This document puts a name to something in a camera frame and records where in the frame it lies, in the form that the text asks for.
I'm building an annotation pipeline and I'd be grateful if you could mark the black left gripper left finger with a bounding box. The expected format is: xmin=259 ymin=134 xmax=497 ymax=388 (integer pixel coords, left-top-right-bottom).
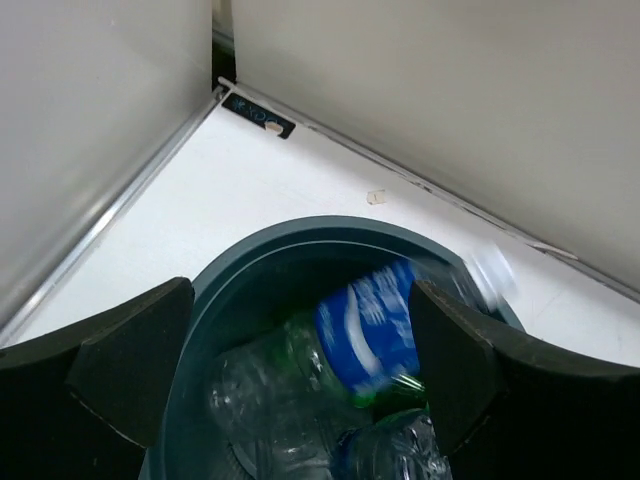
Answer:
xmin=1 ymin=277 xmax=194 ymax=479

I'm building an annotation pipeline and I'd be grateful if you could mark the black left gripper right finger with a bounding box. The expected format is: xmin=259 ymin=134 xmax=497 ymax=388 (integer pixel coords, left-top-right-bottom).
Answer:
xmin=409 ymin=282 xmax=639 ymax=479

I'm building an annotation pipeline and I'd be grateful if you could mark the clear bottle blue Pocari label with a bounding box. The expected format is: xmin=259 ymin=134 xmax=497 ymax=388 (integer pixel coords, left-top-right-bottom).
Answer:
xmin=315 ymin=246 xmax=515 ymax=396

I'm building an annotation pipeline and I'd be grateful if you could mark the clear unlabelled plastic bottle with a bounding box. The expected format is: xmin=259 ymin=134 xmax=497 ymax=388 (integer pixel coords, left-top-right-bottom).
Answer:
xmin=207 ymin=343 xmax=350 ymax=479

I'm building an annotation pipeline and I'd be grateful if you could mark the green plastic soda bottle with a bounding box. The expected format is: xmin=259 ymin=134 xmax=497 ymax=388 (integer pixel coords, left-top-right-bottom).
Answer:
xmin=271 ymin=311 xmax=428 ymax=420

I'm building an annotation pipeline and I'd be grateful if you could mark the dark teal plastic bin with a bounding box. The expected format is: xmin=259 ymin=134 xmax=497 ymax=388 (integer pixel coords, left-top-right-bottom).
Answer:
xmin=137 ymin=215 xmax=526 ymax=480

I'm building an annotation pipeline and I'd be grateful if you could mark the dark logo sticker on table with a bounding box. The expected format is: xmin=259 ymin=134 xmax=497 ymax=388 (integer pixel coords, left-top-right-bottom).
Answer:
xmin=222 ymin=93 xmax=296 ymax=139

